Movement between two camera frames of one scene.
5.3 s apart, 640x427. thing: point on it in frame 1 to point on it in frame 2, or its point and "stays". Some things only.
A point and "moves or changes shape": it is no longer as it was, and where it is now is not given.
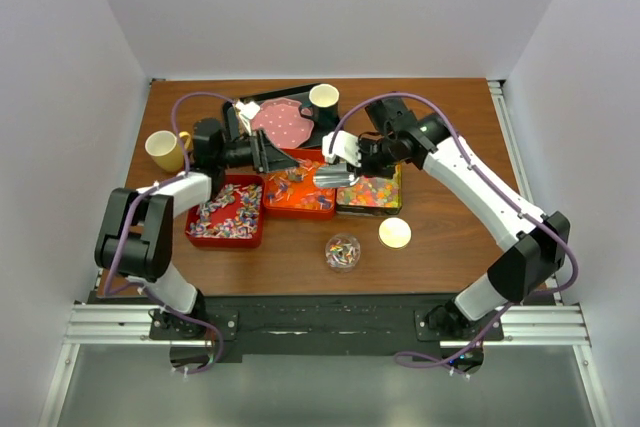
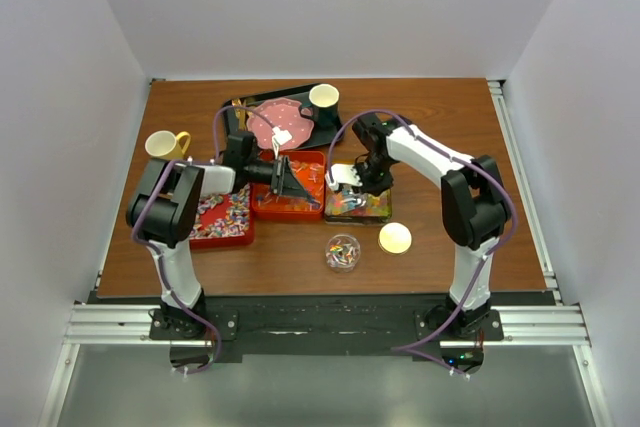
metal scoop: x=334 y=175 moves or changes shape
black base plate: x=327 y=328 stays
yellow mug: x=167 y=150 stays
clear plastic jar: x=343 y=252 stays
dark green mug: x=323 y=106 stays
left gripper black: x=266 y=157 to x=285 y=181
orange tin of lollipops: x=293 y=194 moves or changes shape
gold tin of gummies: x=372 y=195 moves or changes shape
